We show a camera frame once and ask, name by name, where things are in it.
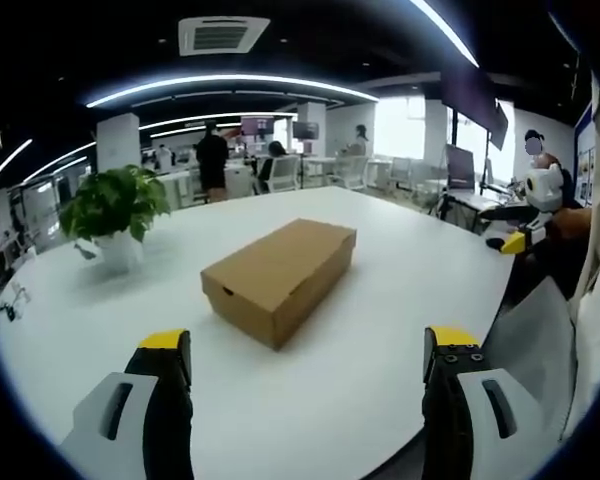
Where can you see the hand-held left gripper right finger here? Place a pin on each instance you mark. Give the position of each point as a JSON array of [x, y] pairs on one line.
[[445, 415]]

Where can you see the wall poster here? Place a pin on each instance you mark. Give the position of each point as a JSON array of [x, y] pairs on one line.
[[585, 160]]

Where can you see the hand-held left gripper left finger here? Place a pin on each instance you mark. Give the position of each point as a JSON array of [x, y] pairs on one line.
[[172, 400]]

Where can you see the grey chair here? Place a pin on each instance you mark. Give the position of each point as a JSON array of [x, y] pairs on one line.
[[535, 330]]

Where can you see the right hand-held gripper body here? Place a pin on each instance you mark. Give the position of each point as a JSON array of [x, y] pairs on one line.
[[547, 192]]

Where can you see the small dark wall screen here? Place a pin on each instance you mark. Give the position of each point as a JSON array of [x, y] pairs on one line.
[[306, 130]]

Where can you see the green potted plant white pot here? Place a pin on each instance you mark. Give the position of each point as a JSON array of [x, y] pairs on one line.
[[115, 205]]

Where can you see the person's right hand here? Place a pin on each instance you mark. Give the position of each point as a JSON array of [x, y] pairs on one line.
[[572, 222]]

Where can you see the short ceiling light strip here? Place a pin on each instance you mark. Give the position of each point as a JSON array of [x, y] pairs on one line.
[[10, 160]]

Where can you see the straight ceiling light strip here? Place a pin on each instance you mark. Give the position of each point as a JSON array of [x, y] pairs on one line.
[[447, 32]]

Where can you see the ceiling air conditioner vent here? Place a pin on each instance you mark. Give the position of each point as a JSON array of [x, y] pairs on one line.
[[223, 35]]

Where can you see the brown cardboard shoe box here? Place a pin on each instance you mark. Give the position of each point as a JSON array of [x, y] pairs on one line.
[[275, 270]]

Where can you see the grey desk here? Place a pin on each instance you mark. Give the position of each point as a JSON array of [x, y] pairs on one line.
[[475, 200]]

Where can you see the dark computer monitor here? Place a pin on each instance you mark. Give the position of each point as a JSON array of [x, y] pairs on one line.
[[460, 167]]

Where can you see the small black white object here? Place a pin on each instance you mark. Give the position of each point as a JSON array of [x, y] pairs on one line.
[[14, 302]]

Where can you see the long curved ceiling light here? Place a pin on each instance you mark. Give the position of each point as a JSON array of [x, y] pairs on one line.
[[230, 80]]

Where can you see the purple wall screen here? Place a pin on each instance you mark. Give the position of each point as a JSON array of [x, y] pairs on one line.
[[256, 125]]

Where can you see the white office chair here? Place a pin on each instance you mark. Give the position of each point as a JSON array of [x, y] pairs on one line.
[[352, 172], [401, 172], [285, 175]]

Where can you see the large hanging dark screen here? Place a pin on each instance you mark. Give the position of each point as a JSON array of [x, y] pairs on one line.
[[472, 100]]

